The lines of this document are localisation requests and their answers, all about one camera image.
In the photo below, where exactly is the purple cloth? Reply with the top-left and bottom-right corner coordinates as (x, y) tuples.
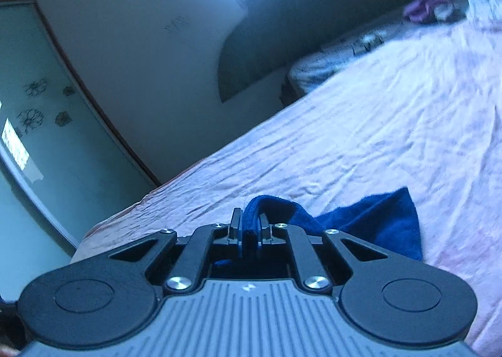
(403, 0), (451, 25)

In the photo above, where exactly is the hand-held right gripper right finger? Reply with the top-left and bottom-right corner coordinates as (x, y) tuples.
(257, 213), (391, 295)

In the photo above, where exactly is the glass sliding door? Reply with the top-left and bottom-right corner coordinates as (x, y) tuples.
(0, 0), (158, 292)

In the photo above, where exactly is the dark scalloped headboard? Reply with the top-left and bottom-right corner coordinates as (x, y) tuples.
(217, 0), (476, 105)

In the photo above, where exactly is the pink bed sheet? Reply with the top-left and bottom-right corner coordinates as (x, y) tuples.
(71, 0), (502, 357)

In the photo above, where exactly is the patterned pillow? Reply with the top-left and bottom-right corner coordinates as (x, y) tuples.
(279, 19), (416, 107)

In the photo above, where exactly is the dark blue beaded sweater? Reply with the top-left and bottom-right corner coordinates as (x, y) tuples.
(214, 185), (425, 265)

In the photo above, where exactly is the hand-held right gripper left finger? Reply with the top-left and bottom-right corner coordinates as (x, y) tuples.
(106, 207), (246, 295)

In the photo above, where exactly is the white patterned blanket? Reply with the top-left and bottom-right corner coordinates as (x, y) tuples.
(463, 0), (502, 30)

